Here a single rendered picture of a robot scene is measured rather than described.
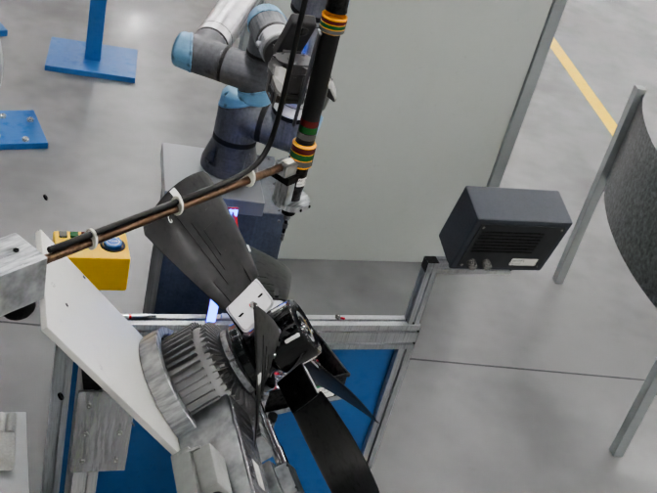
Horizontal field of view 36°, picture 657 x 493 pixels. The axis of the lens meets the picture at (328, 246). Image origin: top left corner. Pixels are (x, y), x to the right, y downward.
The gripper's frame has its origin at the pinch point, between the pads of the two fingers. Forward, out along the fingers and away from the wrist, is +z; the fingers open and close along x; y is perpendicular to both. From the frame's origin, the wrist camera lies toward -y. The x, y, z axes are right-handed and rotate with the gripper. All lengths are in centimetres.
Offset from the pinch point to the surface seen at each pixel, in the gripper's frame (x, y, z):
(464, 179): -139, 122, -176
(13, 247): 49, 8, 36
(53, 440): 33, 116, -31
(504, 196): -67, 40, -34
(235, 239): 8.1, 30.5, 1.4
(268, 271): -4.5, 47.7, -11.7
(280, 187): 2.8, 16.8, 4.5
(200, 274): 15.4, 33.1, 9.0
